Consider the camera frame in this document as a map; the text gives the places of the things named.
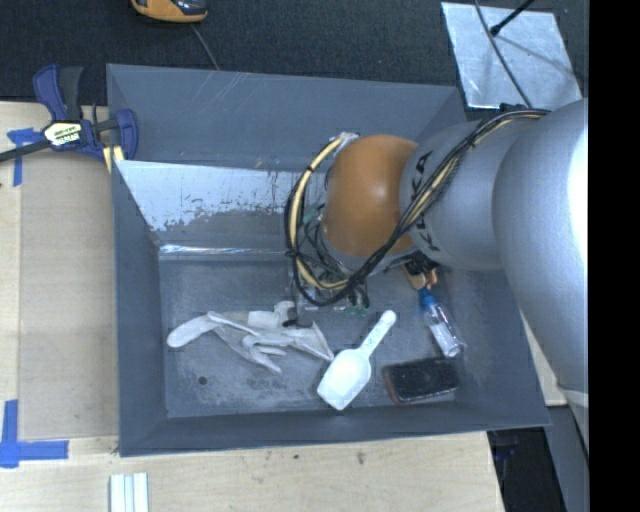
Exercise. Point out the white rubber glove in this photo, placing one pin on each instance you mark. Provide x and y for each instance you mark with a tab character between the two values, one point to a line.
270	341

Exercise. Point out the white plastic scoop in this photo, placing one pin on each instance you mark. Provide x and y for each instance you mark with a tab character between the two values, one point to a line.
347	372

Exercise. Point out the clear bottle with blue cap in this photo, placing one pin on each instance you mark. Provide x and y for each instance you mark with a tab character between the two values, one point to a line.
442	327

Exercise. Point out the black mobile phone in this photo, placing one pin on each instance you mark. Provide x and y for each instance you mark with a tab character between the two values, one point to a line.
421	380

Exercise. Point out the grey metal bin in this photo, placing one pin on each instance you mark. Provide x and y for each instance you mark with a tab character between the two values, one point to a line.
200	115

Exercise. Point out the pale wood board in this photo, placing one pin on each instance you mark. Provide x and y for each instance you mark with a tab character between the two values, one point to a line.
65	300

